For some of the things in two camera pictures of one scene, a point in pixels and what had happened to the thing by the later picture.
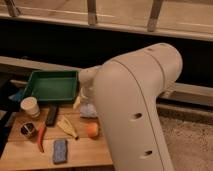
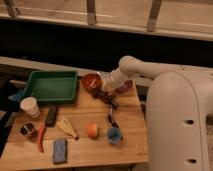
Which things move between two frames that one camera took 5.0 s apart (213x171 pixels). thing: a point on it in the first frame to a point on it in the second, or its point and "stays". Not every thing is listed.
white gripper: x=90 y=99 to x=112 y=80
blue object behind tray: x=18 y=96 stays
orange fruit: x=92 y=129 stays
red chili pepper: x=40 y=136 stays
